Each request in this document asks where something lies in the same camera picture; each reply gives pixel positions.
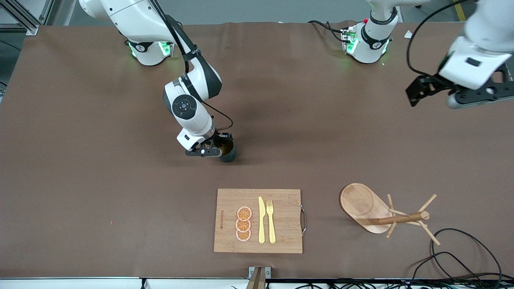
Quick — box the teal cup with handle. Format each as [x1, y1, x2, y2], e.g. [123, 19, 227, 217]
[217, 136, 237, 163]

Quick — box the yellow plastic knife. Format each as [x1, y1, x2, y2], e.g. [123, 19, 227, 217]
[258, 196, 266, 244]

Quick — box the yellow plastic fork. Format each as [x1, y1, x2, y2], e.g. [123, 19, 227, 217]
[266, 200, 277, 244]

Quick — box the bamboo cutting board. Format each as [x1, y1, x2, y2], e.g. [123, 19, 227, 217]
[213, 188, 308, 254]

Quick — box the wooden mug tree stand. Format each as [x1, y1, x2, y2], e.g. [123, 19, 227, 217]
[339, 183, 441, 246]

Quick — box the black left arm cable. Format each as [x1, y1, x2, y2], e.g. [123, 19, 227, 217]
[406, 0, 470, 77]

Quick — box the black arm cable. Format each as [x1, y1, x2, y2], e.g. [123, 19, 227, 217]
[406, 0, 470, 77]
[149, 0, 234, 130]

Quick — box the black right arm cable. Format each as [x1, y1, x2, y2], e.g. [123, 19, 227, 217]
[149, 0, 234, 130]

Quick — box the black left base cable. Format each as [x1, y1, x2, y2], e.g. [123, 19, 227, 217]
[307, 20, 347, 43]

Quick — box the black looped cable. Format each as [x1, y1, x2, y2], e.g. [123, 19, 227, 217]
[410, 252, 490, 287]
[431, 228, 503, 281]

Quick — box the aluminium post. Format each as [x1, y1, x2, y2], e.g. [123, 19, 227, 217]
[246, 268, 266, 289]

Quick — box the black cable bundle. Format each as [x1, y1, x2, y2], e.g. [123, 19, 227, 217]
[277, 278, 514, 289]

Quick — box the aluminium frame profile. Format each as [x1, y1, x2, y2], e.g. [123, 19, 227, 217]
[0, 0, 79, 36]

